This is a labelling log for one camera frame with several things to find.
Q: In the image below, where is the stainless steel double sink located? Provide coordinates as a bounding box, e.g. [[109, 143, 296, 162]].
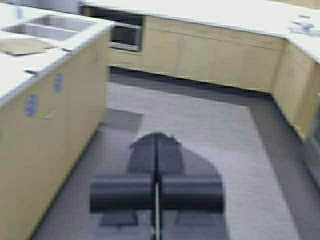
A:
[[2, 15, 95, 41]]

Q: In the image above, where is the wooden back counter cabinet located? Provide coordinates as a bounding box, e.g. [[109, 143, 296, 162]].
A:
[[81, 0, 320, 141]]

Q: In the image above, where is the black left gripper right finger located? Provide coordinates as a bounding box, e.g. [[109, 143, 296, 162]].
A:
[[157, 134, 224, 223]]

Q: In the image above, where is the wooden island cabinet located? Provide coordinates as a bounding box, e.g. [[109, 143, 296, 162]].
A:
[[0, 3, 115, 240]]

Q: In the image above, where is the built-in steel microwave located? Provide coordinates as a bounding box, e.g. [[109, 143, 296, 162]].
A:
[[107, 14, 144, 52]]

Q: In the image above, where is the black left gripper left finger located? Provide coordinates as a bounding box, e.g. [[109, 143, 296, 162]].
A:
[[89, 133, 157, 226]]

